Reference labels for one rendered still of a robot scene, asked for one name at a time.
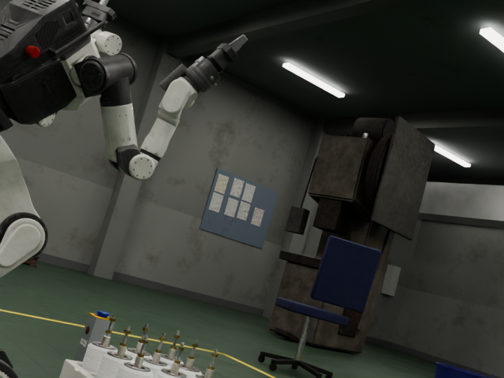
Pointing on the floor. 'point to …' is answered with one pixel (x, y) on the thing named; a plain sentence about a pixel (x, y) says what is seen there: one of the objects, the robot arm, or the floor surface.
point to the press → (355, 218)
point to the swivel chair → (332, 293)
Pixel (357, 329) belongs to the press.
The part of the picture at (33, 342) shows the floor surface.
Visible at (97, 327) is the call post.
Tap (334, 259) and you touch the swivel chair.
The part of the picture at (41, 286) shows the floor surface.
